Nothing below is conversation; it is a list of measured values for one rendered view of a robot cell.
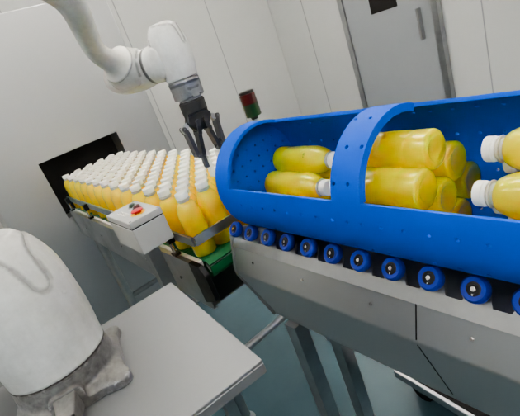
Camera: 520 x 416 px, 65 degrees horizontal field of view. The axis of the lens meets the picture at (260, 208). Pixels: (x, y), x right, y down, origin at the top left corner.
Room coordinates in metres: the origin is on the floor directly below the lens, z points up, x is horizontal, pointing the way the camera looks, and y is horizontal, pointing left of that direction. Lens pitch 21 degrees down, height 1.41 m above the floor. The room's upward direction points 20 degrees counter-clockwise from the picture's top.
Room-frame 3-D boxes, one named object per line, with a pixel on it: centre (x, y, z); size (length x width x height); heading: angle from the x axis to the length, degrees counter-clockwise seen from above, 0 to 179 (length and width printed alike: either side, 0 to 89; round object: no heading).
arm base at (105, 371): (0.56, 0.38, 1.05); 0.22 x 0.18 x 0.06; 20
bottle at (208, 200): (1.19, 0.14, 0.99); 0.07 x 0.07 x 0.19
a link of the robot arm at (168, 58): (1.24, 0.09, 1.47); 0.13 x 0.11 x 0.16; 61
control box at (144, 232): (1.16, 0.35, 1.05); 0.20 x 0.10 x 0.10; 32
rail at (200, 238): (1.21, 0.04, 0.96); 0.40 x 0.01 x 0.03; 122
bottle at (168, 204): (1.26, 0.27, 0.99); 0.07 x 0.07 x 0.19
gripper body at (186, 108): (1.23, 0.08, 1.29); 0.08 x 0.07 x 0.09; 122
